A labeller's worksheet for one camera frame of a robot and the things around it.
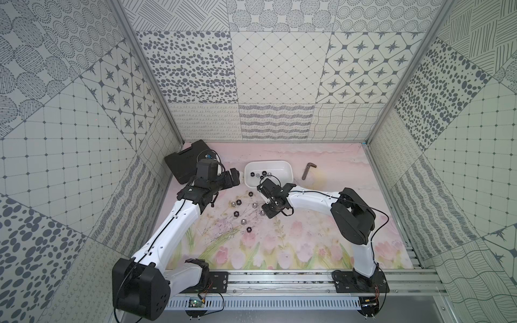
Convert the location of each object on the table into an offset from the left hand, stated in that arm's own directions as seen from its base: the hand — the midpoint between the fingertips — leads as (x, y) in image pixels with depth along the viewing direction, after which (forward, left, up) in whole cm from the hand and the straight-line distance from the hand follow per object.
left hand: (228, 171), depth 81 cm
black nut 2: (-8, -2, -22) cm, 24 cm away
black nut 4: (+14, -8, -21) cm, 26 cm away
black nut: (-2, -2, -22) cm, 22 cm away
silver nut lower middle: (-12, -6, -22) cm, 26 cm away
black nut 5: (+15, -14, -21) cm, 30 cm away
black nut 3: (+2, -8, -21) cm, 23 cm away
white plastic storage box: (+16, -23, -21) cm, 35 cm away
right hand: (-7, -18, -21) cm, 29 cm away
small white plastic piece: (+9, -3, -16) cm, 19 cm away
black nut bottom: (-15, -8, -23) cm, 29 cm away
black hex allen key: (+18, -37, -21) cm, 47 cm away
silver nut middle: (-4, -10, -22) cm, 24 cm away
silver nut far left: (-4, 0, -22) cm, 22 cm away
